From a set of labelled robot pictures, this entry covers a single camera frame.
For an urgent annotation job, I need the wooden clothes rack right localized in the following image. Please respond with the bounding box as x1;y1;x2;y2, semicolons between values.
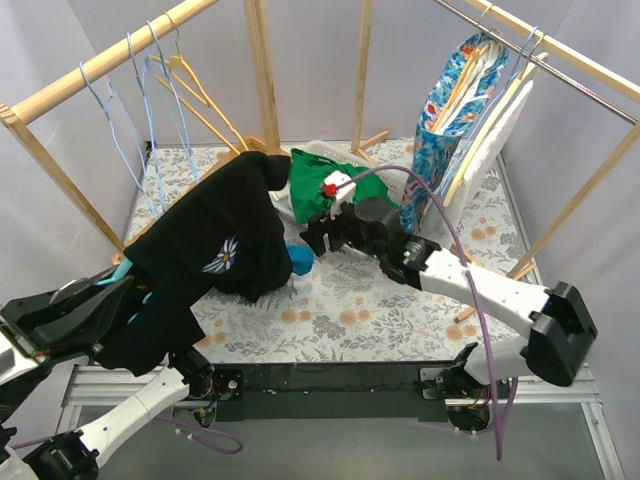
363;1;639;334

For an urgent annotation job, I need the bright green t shirt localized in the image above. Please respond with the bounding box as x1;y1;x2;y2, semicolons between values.
289;148;398;224

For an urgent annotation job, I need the cream wooden hanger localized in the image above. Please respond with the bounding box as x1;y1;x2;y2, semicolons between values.
440;61;538;207

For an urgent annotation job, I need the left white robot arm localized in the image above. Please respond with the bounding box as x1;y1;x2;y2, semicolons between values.
1;272;214;479

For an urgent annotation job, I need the teal t shirt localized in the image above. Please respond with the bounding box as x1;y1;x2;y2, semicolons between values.
286;244;314;276

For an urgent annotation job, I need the blue floral garment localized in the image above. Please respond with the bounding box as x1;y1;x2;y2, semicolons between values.
397;31;510;234

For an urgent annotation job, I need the black t shirt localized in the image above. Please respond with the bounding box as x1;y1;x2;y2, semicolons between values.
94;151;293;376

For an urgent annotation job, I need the wooden clothes rack left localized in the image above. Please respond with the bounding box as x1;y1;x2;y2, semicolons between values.
0;0;306;266

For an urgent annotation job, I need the light blue wire hanger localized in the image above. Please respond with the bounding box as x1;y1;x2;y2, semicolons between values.
146;20;200;183
78;62;143;192
126;32;168;212

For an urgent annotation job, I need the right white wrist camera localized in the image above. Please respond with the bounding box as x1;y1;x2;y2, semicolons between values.
321;171;356;220

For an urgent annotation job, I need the white fleece garment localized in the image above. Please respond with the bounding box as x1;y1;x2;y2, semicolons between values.
420;80;534;248

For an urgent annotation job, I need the metal hanging rod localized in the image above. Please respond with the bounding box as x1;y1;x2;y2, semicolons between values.
434;0;639;126

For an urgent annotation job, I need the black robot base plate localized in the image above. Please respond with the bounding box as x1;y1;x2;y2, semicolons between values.
154;360;512;420

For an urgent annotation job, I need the white plastic laundry basket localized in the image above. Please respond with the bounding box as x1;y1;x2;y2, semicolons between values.
269;139;414;221

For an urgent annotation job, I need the white t shirt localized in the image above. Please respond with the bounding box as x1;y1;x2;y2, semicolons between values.
269;186;295;221

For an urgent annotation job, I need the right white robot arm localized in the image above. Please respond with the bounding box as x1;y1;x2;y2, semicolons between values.
300;197;598;398

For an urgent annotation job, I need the teal plastic hanger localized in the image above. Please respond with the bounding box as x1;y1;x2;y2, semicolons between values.
96;257;153;324

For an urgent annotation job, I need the wooden clothes rack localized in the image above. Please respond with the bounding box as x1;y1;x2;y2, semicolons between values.
0;0;306;266
363;1;639;334

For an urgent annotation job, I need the blue wire hanger right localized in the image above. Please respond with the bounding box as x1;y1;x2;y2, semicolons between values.
499;25;544;101

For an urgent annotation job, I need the floral patterned table mat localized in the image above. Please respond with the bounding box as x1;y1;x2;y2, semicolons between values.
155;147;527;363

